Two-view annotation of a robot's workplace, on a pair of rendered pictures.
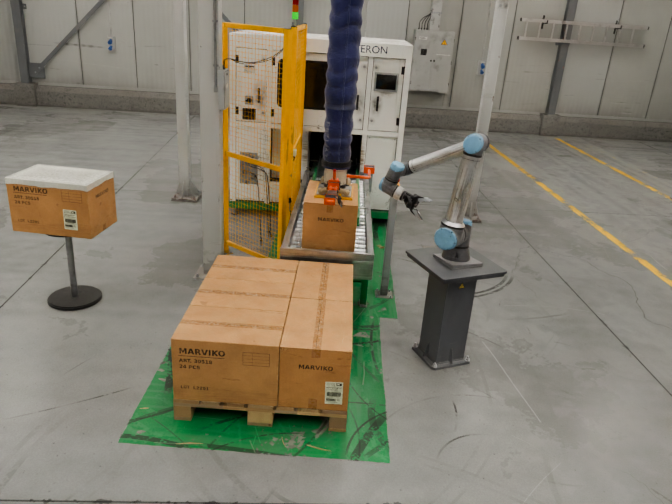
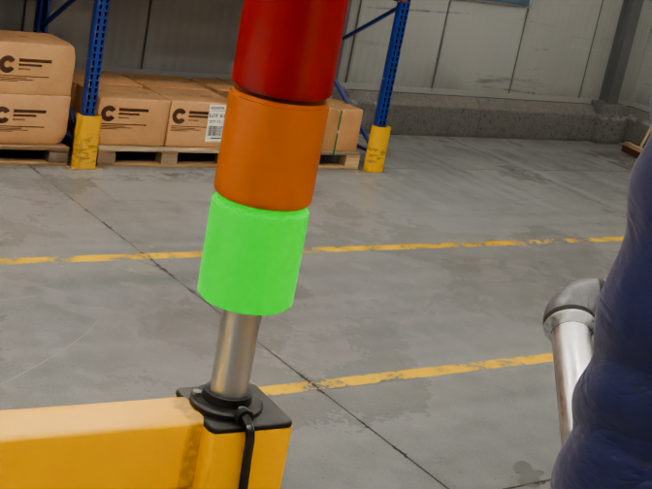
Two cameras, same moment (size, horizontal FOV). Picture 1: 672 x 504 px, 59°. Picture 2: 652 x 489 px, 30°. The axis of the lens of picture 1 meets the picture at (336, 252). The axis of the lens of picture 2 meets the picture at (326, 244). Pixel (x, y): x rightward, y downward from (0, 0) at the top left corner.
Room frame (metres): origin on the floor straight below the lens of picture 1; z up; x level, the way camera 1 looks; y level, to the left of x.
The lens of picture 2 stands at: (5.59, 0.99, 2.38)
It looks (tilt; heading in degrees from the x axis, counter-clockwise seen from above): 17 degrees down; 236
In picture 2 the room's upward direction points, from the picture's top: 11 degrees clockwise
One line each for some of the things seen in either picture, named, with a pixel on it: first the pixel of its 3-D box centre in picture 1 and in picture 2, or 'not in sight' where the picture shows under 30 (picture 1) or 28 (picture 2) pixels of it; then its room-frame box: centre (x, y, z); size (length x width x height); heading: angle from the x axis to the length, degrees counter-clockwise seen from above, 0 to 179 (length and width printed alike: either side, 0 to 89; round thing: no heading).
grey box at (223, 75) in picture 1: (224, 88); not in sight; (4.78, 0.97, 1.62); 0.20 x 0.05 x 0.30; 0
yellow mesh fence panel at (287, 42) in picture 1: (252, 154); not in sight; (5.04, 0.78, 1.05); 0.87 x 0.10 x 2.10; 52
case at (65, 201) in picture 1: (64, 200); not in sight; (4.13, 2.04, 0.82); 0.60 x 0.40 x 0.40; 85
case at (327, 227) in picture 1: (330, 216); not in sight; (4.40, 0.06, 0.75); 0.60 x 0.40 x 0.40; 0
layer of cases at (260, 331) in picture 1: (274, 323); not in sight; (3.37, 0.37, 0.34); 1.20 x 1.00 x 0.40; 0
